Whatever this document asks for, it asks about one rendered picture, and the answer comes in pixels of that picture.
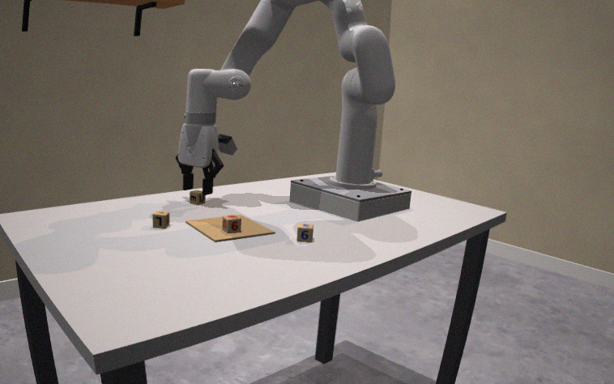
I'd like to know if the tan flat square mat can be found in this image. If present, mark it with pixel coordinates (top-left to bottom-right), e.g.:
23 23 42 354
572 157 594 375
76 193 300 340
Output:
186 215 275 242

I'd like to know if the wooden letter block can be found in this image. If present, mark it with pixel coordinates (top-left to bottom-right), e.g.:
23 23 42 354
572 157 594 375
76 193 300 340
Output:
296 223 313 242
190 190 206 205
222 215 241 233
152 211 169 228

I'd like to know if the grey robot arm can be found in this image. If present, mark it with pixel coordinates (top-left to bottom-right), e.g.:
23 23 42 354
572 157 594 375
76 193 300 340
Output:
184 0 395 190

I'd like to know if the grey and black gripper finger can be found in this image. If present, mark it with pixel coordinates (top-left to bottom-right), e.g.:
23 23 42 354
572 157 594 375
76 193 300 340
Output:
203 148 224 195
176 155 194 190

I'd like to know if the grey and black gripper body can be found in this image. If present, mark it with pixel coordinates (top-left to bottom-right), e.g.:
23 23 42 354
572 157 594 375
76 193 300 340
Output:
178 123 219 168

